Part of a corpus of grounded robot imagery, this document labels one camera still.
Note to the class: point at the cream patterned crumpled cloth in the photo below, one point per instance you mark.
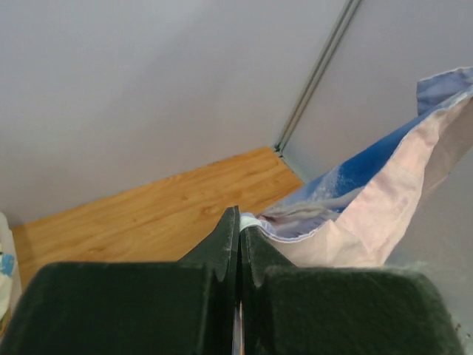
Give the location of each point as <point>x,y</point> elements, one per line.
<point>10,276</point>

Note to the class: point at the blue pink snowflake pillowcase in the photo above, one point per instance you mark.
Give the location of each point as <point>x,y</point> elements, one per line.
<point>357,213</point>

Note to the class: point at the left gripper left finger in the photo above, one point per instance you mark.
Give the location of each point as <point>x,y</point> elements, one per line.
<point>188,306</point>

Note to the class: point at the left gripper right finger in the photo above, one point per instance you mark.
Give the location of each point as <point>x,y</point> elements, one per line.
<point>291,310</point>

